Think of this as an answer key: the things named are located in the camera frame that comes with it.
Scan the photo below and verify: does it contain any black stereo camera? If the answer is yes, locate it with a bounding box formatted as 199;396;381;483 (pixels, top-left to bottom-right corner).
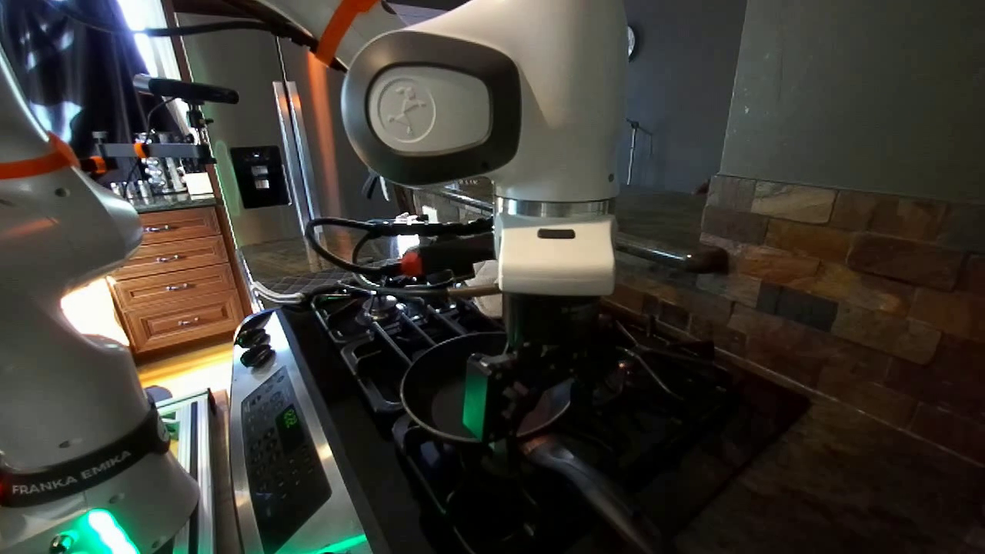
132;71;241;107

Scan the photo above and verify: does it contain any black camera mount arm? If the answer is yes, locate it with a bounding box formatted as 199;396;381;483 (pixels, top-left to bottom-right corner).
83;100;222;180

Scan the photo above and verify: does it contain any black gas stove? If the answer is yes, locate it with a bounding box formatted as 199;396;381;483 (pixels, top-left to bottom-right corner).
226;272;812;554

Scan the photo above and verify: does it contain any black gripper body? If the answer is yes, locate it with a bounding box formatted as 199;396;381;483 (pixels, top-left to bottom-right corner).
460;291;610;444

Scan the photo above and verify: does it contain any wooden drawer cabinet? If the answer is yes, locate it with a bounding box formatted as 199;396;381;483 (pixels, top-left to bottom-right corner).
95;196;254;356

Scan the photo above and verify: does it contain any bright kitchen window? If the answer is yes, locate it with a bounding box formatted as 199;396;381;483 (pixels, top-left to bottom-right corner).
111;0;181;86

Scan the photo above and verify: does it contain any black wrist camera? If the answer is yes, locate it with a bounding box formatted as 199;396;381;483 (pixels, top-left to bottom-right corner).
404;228;501;286

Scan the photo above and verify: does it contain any stainless steel refrigerator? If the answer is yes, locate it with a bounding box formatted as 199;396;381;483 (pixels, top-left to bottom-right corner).
166;10;358;242

